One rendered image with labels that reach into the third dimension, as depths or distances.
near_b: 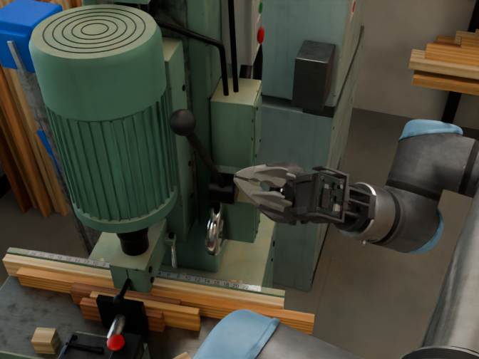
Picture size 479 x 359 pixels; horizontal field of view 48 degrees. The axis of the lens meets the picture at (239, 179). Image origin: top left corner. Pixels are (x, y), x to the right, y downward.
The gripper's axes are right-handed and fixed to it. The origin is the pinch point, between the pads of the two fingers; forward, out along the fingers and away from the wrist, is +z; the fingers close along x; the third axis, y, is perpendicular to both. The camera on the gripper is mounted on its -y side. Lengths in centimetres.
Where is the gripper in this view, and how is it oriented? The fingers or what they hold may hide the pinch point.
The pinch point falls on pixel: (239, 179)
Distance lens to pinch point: 75.6
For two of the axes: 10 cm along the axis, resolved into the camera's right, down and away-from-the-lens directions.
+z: -8.3, -2.4, -5.1
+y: 5.4, -0.9, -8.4
